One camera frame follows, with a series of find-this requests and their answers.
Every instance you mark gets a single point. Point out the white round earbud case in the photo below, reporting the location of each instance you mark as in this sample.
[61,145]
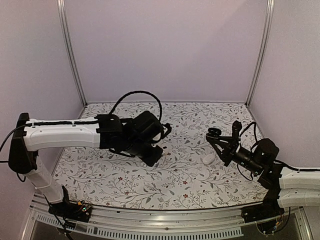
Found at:
[166,151]

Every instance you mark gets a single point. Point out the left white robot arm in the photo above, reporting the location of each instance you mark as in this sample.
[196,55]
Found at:
[130,137]

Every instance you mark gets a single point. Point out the front aluminium rail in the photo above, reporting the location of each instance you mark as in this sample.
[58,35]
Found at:
[114,223]

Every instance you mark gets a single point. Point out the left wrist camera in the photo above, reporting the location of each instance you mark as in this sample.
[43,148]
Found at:
[166,130]

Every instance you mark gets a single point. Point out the black earbud charging case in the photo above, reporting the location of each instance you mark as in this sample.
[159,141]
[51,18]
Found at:
[214,132]

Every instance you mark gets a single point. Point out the aluminium frame post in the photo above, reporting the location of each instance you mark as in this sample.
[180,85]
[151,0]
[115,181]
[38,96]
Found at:
[270,4]
[61,7]

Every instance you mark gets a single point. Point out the right aluminium frame post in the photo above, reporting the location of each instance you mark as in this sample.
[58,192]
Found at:
[270,4]

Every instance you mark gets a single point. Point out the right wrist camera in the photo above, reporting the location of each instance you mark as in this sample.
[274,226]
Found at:
[236,128]

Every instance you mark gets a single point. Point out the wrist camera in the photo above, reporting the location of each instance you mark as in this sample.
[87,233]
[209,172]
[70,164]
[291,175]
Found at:
[236,128]
[166,130]

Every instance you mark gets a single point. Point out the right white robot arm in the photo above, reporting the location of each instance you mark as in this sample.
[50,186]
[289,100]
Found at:
[287,186]

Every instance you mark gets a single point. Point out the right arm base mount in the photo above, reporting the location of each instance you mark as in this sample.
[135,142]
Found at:
[269,208]

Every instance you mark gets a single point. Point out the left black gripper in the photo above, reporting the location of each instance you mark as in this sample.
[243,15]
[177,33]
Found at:
[151,161]

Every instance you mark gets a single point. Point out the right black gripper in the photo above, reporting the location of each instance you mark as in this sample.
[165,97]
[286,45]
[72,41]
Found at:
[229,150]

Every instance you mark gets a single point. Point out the floral tablecloth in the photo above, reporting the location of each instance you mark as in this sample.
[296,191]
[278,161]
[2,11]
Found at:
[177,181]

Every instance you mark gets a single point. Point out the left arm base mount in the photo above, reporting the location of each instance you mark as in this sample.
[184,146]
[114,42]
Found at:
[78,211]

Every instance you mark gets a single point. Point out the left aluminium frame post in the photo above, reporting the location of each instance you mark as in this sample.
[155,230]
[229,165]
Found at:
[61,7]

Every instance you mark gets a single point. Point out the white oval case lid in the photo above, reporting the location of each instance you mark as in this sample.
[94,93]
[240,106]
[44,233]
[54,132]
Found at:
[208,159]

